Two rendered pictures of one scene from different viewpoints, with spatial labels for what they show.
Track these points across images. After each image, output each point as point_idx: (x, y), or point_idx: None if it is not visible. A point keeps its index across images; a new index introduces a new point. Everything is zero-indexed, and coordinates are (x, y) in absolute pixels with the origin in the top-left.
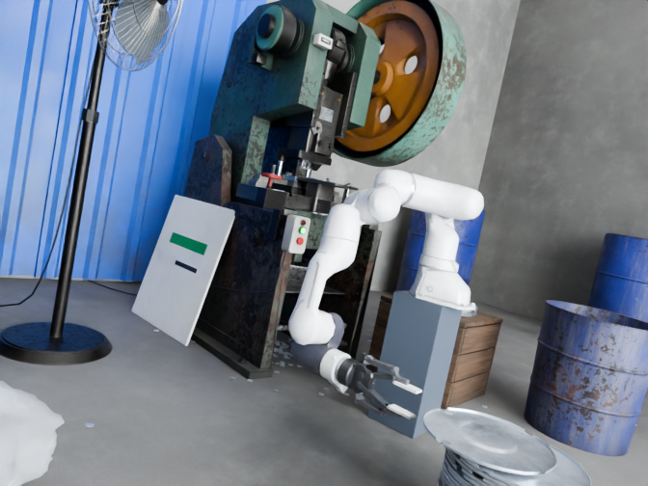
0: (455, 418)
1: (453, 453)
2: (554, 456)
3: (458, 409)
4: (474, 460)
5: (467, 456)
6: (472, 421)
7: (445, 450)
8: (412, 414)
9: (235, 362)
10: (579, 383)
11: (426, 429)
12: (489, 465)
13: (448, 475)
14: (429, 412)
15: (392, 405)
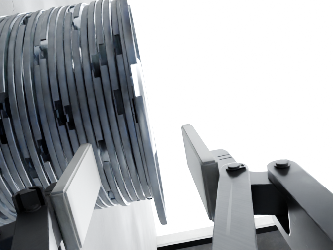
0: (137, 93)
1: (143, 196)
2: (138, 55)
3: (129, 31)
4: (161, 194)
5: (163, 200)
6: (134, 67)
7: (118, 180)
8: (92, 157)
9: None
10: None
11: (162, 223)
12: (160, 181)
13: (107, 204)
14: (149, 153)
15: (76, 211)
